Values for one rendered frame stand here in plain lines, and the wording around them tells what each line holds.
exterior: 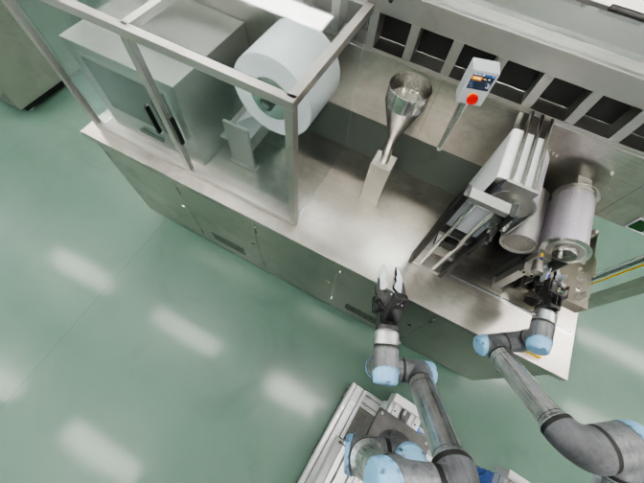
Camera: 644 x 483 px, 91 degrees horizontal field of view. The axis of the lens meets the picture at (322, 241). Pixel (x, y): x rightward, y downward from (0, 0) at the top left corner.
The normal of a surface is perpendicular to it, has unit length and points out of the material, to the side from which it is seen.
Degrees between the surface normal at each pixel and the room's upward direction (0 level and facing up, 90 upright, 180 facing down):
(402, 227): 0
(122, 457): 0
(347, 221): 0
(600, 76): 90
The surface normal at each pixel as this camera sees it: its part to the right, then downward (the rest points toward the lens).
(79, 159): 0.07, -0.43
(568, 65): -0.46, 0.78
